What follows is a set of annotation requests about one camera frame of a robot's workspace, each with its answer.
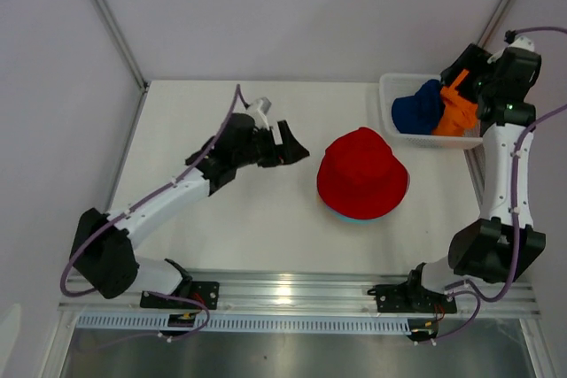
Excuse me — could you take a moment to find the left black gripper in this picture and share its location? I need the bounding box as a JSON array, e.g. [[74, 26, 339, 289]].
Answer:
[[234, 120, 308, 169]]

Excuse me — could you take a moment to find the orange bucket hat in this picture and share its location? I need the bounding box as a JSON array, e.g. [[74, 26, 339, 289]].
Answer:
[[432, 69, 478, 137]]

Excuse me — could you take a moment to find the red bucket hat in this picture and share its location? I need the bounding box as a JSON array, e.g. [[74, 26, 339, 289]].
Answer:
[[316, 127, 409, 220]]

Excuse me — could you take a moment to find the lavender bucket hat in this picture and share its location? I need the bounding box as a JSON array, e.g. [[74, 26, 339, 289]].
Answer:
[[316, 174, 411, 220]]

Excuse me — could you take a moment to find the teal bucket hat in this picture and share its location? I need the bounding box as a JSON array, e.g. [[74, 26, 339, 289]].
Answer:
[[330, 210, 382, 224]]

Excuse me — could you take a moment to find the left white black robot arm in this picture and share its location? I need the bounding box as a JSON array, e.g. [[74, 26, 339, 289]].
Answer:
[[69, 113, 309, 308]]

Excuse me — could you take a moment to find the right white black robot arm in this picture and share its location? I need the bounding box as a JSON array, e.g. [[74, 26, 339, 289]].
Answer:
[[403, 36, 546, 311]]

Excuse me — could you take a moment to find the blue bucket hat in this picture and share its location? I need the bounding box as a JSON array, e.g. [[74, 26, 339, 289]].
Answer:
[[391, 79, 445, 135]]

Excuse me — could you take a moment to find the white plastic basket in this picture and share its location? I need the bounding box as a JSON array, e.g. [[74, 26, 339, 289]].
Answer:
[[377, 73, 482, 150]]

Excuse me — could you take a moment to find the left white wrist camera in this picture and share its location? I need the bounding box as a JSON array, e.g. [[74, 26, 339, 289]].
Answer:
[[245, 97, 272, 129]]

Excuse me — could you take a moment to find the aluminium mounting rail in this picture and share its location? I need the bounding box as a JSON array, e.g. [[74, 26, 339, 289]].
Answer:
[[57, 270, 541, 319]]

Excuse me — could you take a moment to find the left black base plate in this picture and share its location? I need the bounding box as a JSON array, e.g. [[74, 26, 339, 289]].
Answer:
[[139, 281, 221, 310]]

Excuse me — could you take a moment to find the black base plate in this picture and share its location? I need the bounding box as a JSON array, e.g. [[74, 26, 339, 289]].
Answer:
[[139, 281, 221, 310], [367, 282, 457, 314]]

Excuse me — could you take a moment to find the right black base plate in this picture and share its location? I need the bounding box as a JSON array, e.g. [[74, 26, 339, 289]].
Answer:
[[367, 282, 457, 314]]

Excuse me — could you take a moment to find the left aluminium corner post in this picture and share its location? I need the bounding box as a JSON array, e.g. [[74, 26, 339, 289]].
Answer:
[[90, 0, 148, 92]]

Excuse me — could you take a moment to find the white slotted cable duct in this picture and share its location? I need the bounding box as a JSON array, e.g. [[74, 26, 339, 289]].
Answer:
[[76, 312, 410, 336]]

